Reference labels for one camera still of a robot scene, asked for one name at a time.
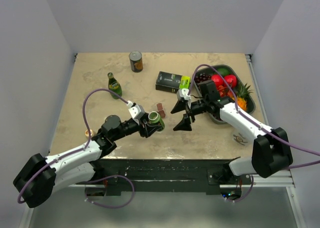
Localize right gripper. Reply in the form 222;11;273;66
170;98;209;132

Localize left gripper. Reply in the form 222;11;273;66
112;112;162;141

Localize green pill bottle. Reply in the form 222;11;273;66
148;111;165;132

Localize red weekly pill organizer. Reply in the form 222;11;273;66
156;103;166;118

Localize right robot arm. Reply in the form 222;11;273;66
171;80;293;185

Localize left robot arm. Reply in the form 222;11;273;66
13;113;165;208

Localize black green carton box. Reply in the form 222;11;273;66
155;71;191;94

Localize dark red grapes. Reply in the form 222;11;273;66
194;73;212;86

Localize peach red fruit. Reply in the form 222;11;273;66
217;85;236;100

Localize left red apple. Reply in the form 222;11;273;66
211;74;224;88

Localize red apple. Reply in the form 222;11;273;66
224;74;238;88
211;74;224;88

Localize green glass bottle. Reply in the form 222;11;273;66
107;72;123;99

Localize grey fruit tray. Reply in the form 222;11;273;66
194;64;256;114

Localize green lime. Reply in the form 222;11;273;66
216;67;230;77

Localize right red apple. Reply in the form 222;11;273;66
224;74;238;88

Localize white paper cup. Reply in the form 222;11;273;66
232;131;249;146

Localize small orange cap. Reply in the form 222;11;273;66
84;129;95;138

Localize small pineapple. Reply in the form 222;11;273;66
232;83;253;111

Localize orange black tin can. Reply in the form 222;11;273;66
128;51;143;73

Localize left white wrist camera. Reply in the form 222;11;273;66
126;100;145;125

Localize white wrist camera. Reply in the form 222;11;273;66
126;100;145;125
176;88;191;102

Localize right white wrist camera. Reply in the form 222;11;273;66
176;88;191;102

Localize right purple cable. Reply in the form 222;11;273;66
187;64;320;204

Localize purple cable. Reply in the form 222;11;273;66
187;64;320;204
16;88;136;209

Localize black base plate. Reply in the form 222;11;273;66
87;158;251;196

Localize aluminium frame rail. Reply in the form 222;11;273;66
245;54;307;228

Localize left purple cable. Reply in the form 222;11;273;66
16;88;136;209

